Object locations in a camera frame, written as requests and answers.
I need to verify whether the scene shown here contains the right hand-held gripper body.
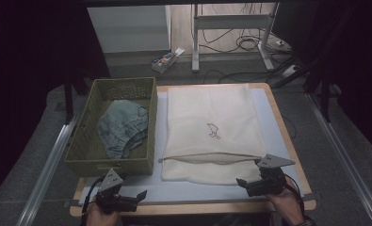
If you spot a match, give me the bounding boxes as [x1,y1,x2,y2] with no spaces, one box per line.
[246,153,296,198]

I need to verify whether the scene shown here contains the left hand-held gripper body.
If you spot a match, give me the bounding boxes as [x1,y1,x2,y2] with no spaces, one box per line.
[95,168,139,215]

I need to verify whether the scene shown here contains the green woven basket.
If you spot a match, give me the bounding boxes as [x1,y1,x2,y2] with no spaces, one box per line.
[64,76,158,178]

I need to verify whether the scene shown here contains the blue denim garment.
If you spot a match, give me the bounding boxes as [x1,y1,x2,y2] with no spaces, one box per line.
[97,99,150,159]

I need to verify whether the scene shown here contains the white mesh laundry bag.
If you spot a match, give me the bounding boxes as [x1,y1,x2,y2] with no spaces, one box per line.
[158,83,267,186]

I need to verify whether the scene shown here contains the person's left hand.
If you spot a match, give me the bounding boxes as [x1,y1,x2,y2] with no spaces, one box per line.
[86,197,121,226]

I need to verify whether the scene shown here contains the person's right hand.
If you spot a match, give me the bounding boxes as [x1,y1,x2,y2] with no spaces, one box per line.
[267,185,304,226]

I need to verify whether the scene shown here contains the white table mat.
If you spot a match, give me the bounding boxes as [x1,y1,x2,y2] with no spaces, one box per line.
[78,88,305,206]

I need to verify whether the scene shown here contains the grey tape strip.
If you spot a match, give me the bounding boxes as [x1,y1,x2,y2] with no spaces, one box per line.
[62,198,81,209]
[302,191,323,202]

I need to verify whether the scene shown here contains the black stand leg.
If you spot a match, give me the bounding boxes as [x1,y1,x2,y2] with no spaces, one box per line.
[318,76,332,123]
[63,74,90,125]

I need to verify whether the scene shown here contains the white power strip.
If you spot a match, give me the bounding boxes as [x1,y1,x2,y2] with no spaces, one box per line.
[282,64,299,78]

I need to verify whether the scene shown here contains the black tripod legs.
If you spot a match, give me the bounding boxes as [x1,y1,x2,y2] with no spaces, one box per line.
[267,53,321,89]

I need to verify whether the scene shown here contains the small open cardboard box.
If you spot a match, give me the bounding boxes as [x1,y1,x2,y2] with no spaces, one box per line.
[151,46,186,74]

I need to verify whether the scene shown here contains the white cabinet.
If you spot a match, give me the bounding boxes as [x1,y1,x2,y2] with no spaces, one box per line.
[87,4,172,55]

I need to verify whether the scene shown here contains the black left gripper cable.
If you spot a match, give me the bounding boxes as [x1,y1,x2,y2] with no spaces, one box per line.
[81,176,107,220]

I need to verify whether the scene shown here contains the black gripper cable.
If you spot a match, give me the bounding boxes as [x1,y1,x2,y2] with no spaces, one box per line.
[283,173,306,218]
[81,176,107,220]

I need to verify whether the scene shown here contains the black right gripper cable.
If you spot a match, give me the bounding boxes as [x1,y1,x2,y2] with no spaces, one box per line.
[283,173,306,218]

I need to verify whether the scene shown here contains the aluminium floor rail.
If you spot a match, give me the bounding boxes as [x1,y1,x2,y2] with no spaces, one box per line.
[15,116,81,226]
[305,92,372,226]

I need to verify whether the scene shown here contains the long black floor cable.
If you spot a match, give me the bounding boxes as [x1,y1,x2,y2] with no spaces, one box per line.
[202,68,281,85]

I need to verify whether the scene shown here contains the bundle of black floor cables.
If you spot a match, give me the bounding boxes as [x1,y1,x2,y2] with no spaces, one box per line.
[199,3,290,55]

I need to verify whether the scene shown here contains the white metal desk frame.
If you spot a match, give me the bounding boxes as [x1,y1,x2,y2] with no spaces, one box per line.
[191,2,281,73]

